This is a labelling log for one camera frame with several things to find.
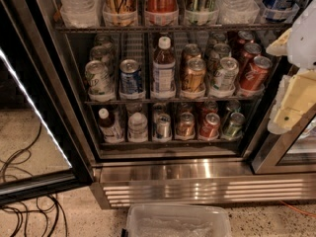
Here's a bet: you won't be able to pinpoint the brown tea bottle white cap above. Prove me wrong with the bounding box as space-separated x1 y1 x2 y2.
152 37 176 93

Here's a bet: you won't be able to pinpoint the bottom shelf red can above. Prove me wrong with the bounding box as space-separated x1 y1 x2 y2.
199 113 220 139

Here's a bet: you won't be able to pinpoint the top shelf green can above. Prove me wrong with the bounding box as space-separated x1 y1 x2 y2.
184 0 219 26

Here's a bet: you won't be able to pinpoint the gold can front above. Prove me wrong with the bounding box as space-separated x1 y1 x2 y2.
182 57 206 93

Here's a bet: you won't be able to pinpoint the shelf green can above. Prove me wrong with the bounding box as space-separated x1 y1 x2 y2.
184 0 219 26
222 113 245 139

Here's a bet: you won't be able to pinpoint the blue pepsi can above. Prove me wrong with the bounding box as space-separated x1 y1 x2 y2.
119 59 143 95

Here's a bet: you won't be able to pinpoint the bottom shelf silver can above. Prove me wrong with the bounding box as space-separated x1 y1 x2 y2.
156 114 171 139

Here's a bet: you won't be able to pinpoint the top shelf water bottle left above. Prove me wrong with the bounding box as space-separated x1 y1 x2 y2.
60 0 102 29

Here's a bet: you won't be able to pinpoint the green white 7up can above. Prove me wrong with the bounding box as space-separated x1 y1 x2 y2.
85 60 112 95

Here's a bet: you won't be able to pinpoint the bottom shelf tea bottle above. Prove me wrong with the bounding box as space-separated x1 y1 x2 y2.
98 108 123 143

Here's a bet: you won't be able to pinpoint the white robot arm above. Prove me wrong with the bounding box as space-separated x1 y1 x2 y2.
266 0 316 134

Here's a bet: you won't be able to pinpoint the black floor cables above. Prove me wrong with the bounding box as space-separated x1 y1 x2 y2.
0 121 69 237

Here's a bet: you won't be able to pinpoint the bottom shelf copper can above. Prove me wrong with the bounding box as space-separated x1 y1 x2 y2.
176 112 195 137

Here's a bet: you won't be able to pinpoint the open fridge glass door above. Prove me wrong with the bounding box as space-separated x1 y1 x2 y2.
0 0 93 206

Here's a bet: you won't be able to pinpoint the top shelf gold can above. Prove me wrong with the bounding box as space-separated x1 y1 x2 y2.
103 0 137 27

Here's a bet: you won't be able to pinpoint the orange floor cable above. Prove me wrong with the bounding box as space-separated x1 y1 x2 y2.
279 200 316 219

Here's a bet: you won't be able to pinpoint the red coke can middle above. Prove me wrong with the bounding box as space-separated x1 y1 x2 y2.
238 42 262 66

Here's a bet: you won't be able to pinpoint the white green can front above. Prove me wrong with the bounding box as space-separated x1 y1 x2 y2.
211 57 239 91

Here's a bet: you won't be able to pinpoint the bottom shelf green can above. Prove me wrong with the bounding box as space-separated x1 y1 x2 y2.
222 113 245 139

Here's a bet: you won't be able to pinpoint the stainless steel fridge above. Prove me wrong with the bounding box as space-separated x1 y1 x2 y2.
3 0 316 210

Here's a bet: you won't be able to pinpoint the red coke can front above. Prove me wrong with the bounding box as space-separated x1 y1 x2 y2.
239 56 272 91

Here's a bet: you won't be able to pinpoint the top shelf red can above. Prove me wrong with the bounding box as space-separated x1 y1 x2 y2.
145 0 179 26

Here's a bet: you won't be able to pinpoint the clear plastic bin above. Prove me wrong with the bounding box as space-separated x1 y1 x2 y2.
121 203 232 237

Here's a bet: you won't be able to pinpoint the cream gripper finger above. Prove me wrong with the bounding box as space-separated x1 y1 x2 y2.
266 28 291 56
268 69 316 134

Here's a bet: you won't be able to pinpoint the red coke can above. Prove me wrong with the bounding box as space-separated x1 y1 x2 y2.
239 56 272 91
238 42 262 66

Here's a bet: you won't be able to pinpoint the shelf red can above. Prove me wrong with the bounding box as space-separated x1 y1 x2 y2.
145 0 179 26
199 113 220 139

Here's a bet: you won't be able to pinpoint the top shelf water bottle right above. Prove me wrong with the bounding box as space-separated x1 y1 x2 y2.
217 0 259 25

